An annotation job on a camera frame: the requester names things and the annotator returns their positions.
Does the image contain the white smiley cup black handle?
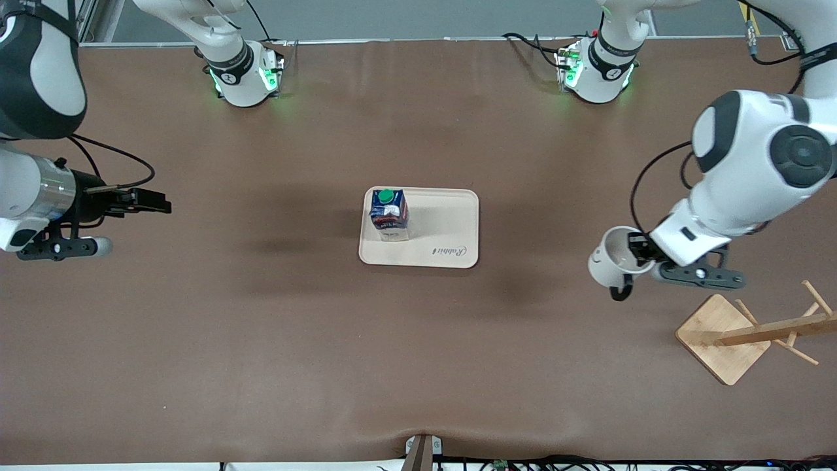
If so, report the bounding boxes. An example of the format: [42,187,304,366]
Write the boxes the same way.
[587,226,655,302]

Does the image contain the blue milk carton green cap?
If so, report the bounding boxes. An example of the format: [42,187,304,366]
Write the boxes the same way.
[369,188,410,243]

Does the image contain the wooden cup rack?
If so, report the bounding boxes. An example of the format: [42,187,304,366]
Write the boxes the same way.
[675,280,837,386]

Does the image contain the brown table mat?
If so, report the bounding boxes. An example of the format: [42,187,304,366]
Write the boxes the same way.
[0,36,837,466]

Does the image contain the beige rectangular tray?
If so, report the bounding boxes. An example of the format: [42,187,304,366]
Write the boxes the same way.
[358,187,479,269]

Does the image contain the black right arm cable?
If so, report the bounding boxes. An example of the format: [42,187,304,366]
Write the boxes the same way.
[65,133,156,192]

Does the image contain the aluminium frame profile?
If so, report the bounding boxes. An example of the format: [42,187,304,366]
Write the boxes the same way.
[75,0,100,46]

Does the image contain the black right arm base cables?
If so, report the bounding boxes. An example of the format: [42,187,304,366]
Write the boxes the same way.
[243,0,290,48]

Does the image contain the black arm base cables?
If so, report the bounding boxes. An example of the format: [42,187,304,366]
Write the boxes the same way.
[243,0,290,48]
[502,31,592,67]

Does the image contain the black left arm base cables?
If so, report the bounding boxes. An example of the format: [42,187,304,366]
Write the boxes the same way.
[502,31,592,67]

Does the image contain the grey front camera mount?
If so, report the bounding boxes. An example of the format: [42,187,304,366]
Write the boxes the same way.
[404,434,443,471]

